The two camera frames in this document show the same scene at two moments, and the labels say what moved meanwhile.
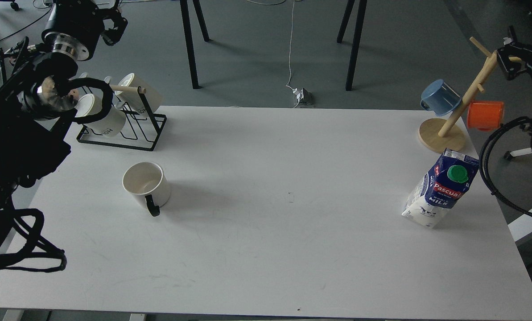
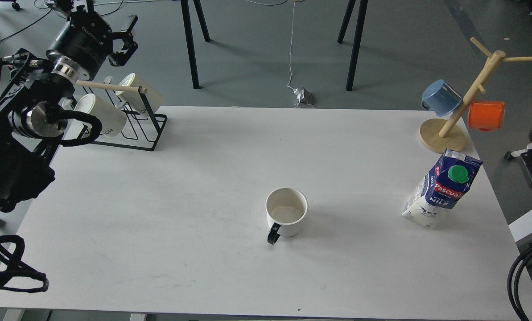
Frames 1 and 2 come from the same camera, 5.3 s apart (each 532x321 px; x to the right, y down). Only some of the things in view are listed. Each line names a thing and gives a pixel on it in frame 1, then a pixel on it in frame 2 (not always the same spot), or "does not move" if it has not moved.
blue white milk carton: (443, 187) does not move
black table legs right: (362, 8) does not move
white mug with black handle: (149, 186) to (286, 209)
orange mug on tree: (484, 115) does not move
